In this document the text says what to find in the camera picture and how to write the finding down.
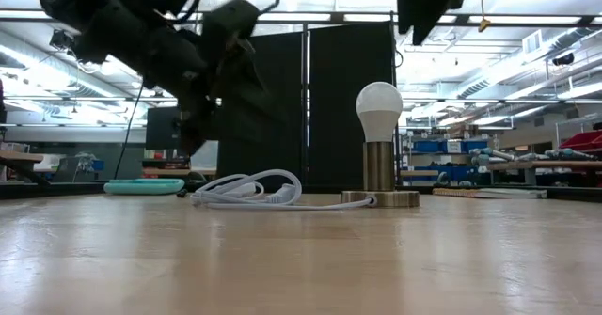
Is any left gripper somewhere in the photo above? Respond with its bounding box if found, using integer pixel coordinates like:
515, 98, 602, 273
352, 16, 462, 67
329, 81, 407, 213
140, 23, 287, 159

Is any yellow hanging plug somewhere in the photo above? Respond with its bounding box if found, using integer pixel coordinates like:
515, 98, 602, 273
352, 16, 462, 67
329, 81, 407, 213
478, 0, 493, 33

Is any wooden side table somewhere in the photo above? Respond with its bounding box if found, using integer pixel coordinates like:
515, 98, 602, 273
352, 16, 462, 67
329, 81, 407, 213
0, 149, 46, 184

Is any red storage bin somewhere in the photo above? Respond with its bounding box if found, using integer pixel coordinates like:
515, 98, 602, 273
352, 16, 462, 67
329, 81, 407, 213
559, 130, 602, 154

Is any teal calculator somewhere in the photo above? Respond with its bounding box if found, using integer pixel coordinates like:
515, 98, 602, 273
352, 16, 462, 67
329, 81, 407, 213
103, 178, 186, 197

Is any black overhead crossbar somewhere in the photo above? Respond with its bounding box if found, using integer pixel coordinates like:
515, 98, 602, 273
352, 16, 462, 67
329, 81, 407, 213
0, 8, 602, 29

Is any white lightbulb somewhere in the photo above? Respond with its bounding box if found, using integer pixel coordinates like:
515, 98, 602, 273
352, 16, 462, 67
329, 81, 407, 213
356, 81, 404, 143

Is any olive green notebook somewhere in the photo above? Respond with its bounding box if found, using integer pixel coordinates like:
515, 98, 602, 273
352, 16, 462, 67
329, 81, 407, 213
432, 187, 549, 200

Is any black monitor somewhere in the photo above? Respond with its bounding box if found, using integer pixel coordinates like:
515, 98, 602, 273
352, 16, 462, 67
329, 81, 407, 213
145, 106, 185, 150

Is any wooden workbench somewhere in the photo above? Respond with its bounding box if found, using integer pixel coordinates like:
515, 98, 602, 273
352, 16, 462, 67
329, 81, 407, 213
488, 160, 602, 187

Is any brass lamp base socket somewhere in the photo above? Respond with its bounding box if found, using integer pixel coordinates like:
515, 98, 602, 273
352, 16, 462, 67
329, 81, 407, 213
341, 140, 420, 209

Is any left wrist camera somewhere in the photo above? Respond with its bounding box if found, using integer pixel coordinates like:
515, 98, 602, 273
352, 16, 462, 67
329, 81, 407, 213
201, 0, 262, 70

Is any grey tool pile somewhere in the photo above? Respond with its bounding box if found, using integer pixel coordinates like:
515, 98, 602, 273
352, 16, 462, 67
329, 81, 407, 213
469, 147, 589, 163

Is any white lamp power cord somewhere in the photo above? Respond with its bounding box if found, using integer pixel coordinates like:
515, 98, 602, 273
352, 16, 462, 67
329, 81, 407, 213
190, 168, 377, 212

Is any black hanging cable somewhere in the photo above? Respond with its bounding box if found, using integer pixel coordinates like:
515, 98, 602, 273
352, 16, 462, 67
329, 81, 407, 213
114, 93, 145, 181

